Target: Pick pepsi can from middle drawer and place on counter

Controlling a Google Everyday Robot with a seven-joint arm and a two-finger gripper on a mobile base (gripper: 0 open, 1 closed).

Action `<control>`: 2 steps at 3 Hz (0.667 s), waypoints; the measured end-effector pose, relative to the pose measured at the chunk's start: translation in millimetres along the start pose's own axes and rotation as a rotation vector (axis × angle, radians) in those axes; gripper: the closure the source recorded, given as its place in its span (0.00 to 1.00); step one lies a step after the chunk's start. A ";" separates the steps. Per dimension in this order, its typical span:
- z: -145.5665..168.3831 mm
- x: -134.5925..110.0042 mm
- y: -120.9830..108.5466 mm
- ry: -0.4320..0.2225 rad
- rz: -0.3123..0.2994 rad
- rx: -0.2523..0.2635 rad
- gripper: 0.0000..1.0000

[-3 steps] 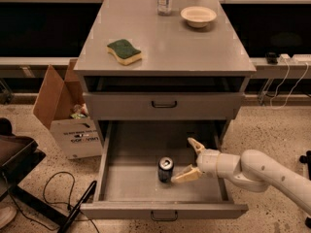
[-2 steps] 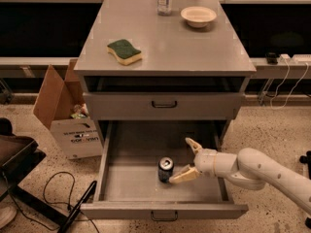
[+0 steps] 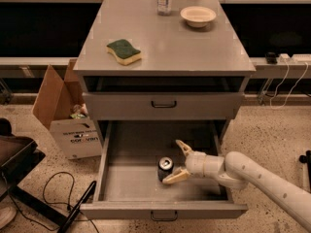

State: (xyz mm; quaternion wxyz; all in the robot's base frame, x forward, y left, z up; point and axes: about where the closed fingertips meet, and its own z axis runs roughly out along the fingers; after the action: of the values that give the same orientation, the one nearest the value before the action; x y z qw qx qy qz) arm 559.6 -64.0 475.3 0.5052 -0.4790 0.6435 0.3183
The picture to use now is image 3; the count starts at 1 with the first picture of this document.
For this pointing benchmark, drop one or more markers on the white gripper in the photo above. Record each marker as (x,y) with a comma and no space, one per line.
(196,163)

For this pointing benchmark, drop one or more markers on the blue pepsi can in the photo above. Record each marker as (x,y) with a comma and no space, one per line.
(164,167)

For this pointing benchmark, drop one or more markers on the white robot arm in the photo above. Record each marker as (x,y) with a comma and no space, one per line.
(236,170)

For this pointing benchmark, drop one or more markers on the open grey lower drawer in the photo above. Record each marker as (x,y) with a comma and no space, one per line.
(128,186)

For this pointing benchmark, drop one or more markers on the closed grey upper drawer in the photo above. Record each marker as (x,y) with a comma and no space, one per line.
(162,106)

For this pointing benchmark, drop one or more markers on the grey drawer cabinet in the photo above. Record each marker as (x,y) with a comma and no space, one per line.
(176,58)

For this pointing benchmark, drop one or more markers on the black caster wheel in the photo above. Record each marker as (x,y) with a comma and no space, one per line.
(305,160)

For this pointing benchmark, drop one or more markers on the green yellow sponge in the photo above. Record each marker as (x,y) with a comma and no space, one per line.
(123,52)

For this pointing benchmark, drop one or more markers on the open cardboard box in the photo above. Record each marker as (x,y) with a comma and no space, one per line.
(60,107)

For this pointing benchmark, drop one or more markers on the black power adapter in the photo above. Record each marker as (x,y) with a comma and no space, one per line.
(271,57)

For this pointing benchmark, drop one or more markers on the white bowl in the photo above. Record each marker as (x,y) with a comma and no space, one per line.
(197,16)

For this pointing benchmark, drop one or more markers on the black chair base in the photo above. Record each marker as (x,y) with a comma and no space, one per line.
(18,156)

